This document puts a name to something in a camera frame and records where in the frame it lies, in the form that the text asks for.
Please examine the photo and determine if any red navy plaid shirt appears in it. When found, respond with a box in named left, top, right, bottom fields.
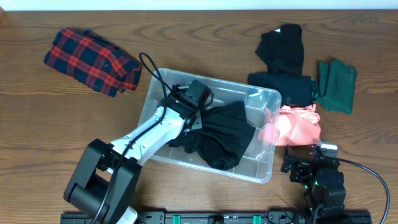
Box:
left=44, top=27, right=142, bottom=97

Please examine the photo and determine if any pink folded garment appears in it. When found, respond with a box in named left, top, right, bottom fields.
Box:
left=258, top=104, right=321, bottom=146

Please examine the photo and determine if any black garment with tag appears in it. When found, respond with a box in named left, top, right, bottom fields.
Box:
left=255, top=24, right=304, bottom=76

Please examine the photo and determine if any clear plastic storage container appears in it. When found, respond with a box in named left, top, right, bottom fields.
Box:
left=151, top=68, right=282, bottom=184

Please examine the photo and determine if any large black garment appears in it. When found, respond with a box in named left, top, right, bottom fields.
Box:
left=168, top=101, right=256, bottom=170

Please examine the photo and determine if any dark navy folded garment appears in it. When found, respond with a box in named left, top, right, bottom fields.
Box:
left=248, top=72, right=315, bottom=107

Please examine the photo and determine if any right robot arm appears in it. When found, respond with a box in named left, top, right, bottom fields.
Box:
left=280, top=144, right=346, bottom=220

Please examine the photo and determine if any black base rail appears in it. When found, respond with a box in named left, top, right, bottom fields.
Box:
left=60, top=208, right=373, bottom=224

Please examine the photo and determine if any dark green garment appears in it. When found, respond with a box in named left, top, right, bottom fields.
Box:
left=315, top=59, right=358, bottom=114

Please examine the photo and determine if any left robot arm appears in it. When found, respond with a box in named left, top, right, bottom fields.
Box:
left=63, top=81, right=212, bottom=223

